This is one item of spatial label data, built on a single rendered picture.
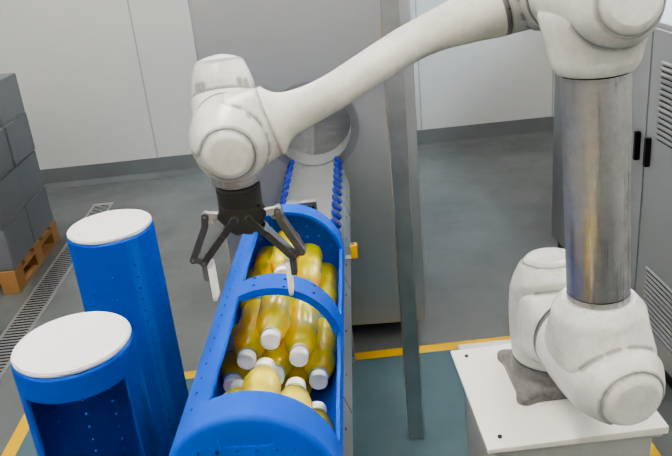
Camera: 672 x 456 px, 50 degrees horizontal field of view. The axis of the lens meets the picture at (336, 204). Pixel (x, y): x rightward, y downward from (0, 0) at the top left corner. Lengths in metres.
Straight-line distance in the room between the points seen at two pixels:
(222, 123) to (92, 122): 5.49
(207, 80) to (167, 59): 5.05
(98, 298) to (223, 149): 1.60
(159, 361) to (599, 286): 1.76
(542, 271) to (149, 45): 5.10
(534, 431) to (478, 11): 0.76
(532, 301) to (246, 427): 0.58
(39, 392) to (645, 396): 1.26
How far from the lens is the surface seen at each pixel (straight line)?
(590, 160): 1.12
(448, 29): 1.18
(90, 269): 2.46
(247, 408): 1.15
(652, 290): 3.23
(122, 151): 6.44
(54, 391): 1.77
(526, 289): 1.40
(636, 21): 1.03
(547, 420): 1.45
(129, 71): 6.25
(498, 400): 1.50
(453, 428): 3.02
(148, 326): 2.54
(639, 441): 1.55
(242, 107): 0.98
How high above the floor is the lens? 1.91
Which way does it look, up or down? 22 degrees down
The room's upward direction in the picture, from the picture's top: 6 degrees counter-clockwise
